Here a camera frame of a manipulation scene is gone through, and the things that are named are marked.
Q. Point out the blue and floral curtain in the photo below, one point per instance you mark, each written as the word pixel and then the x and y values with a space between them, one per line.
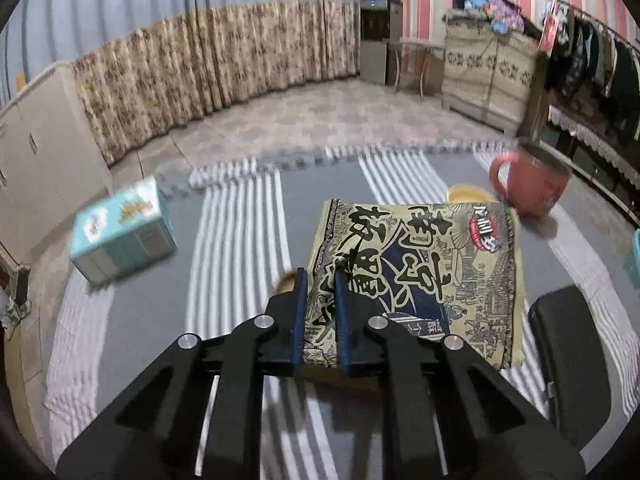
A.
pixel 200 60

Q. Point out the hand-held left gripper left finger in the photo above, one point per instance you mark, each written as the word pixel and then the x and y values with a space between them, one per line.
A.
pixel 299 320

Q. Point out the printed snack bag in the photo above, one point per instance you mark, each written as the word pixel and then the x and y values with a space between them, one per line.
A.
pixel 425 270

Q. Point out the pink mug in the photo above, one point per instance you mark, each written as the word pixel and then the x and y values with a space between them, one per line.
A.
pixel 537 185

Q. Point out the patterned covered cabinet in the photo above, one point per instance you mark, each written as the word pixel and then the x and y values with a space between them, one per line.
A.
pixel 490 75

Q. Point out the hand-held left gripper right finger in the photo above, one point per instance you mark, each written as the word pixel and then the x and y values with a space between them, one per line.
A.
pixel 344 325

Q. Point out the grey striped blanket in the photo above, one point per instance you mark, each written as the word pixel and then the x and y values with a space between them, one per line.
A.
pixel 240 240

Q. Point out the lace-edged table cloth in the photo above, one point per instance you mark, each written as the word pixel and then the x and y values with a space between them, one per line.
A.
pixel 600 142

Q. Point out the water dispenser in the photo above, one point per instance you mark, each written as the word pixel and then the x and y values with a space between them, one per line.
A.
pixel 377 40

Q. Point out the teal cardboard box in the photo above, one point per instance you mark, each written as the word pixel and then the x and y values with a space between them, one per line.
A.
pixel 125 235

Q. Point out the white cabinet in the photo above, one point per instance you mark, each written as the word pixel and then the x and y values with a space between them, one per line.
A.
pixel 40 160

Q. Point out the teal plastic basket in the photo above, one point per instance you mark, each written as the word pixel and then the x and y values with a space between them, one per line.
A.
pixel 634 260

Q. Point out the row of hanging clothes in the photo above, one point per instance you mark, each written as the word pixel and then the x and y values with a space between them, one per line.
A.
pixel 620 85

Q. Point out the pile of clothes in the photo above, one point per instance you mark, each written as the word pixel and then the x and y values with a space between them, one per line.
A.
pixel 485 5

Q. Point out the black rectangular case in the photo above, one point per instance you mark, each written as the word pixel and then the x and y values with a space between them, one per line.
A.
pixel 570 350

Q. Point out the yellow plate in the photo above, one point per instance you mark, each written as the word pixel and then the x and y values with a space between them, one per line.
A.
pixel 467 192

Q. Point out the metal chair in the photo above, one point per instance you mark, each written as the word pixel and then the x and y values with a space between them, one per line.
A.
pixel 417 65

